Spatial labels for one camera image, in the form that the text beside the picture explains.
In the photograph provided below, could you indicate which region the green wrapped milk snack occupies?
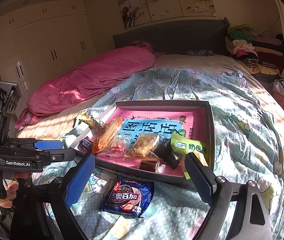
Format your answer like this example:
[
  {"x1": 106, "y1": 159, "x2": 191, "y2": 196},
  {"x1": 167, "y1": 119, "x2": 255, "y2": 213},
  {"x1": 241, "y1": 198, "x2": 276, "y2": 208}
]
[{"x1": 171, "y1": 133, "x2": 211, "y2": 180}]

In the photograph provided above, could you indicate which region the pink blue book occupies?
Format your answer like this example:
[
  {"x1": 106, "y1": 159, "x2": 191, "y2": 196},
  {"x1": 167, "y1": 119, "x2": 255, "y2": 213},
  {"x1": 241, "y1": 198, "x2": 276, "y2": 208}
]
[{"x1": 92, "y1": 107, "x2": 207, "y2": 177}]

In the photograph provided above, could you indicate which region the dark bed headboard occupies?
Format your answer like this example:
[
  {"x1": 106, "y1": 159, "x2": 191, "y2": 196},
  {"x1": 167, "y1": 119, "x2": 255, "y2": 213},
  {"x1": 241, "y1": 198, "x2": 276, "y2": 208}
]
[{"x1": 113, "y1": 18, "x2": 230, "y2": 55}]

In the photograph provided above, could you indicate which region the brown Snickers bar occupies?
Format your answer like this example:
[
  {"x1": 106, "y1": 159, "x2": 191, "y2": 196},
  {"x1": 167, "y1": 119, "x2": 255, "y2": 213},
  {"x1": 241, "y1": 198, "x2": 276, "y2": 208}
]
[{"x1": 80, "y1": 137, "x2": 93, "y2": 151}]

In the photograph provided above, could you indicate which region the clear wrapped meat floss cake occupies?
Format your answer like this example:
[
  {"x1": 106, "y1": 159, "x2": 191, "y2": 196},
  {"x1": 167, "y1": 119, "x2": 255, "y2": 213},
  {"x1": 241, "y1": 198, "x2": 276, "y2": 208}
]
[{"x1": 127, "y1": 133, "x2": 160, "y2": 158}]

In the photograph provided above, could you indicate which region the cartoon patterned quilt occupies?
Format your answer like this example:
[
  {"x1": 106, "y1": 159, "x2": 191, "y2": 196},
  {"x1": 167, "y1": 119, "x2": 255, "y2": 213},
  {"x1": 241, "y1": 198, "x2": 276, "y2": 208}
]
[{"x1": 31, "y1": 67, "x2": 284, "y2": 240}]

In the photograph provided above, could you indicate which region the pile of clothes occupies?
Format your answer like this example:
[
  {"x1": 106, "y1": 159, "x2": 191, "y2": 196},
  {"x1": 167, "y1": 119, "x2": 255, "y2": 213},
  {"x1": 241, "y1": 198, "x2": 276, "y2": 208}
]
[{"x1": 225, "y1": 24, "x2": 284, "y2": 75}]

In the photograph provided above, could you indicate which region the black wrapped snack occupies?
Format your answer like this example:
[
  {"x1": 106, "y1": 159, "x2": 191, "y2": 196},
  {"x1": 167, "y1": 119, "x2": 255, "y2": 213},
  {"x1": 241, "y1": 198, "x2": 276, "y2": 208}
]
[{"x1": 153, "y1": 139, "x2": 182, "y2": 169}]

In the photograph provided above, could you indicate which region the wall painting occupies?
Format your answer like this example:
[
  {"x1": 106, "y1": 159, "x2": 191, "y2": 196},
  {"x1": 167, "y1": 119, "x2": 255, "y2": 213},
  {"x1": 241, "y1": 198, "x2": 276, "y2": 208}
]
[{"x1": 117, "y1": 0, "x2": 216, "y2": 29}]

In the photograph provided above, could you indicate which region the yellow long snack packet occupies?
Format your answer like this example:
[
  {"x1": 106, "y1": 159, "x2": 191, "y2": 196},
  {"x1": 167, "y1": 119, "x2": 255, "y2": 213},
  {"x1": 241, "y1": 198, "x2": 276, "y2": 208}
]
[{"x1": 76, "y1": 111, "x2": 108, "y2": 132}]

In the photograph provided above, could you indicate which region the blue Oreo cookie packet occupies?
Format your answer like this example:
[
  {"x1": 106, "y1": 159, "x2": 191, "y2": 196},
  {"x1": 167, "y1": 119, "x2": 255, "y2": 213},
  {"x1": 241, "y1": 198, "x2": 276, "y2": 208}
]
[{"x1": 99, "y1": 178, "x2": 155, "y2": 218}]

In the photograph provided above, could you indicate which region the orange cracker packet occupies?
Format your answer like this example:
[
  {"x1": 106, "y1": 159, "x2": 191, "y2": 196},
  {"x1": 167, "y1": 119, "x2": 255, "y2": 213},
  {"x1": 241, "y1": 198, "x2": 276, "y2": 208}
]
[{"x1": 92, "y1": 118, "x2": 123, "y2": 155}]

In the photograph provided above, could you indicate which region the dark brown candy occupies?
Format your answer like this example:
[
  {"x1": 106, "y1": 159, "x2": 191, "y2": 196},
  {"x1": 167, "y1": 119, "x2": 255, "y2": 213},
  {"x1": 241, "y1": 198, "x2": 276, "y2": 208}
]
[{"x1": 139, "y1": 160, "x2": 166, "y2": 174}]

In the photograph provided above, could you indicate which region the pink blanket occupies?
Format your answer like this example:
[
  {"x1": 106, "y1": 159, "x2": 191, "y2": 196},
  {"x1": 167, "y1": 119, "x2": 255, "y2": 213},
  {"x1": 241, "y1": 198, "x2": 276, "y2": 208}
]
[{"x1": 15, "y1": 41, "x2": 155, "y2": 131}]

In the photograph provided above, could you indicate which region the grey cardboard box tray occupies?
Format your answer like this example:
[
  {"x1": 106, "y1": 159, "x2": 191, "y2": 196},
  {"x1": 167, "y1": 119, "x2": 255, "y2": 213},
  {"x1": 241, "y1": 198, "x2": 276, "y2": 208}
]
[{"x1": 71, "y1": 100, "x2": 215, "y2": 185}]

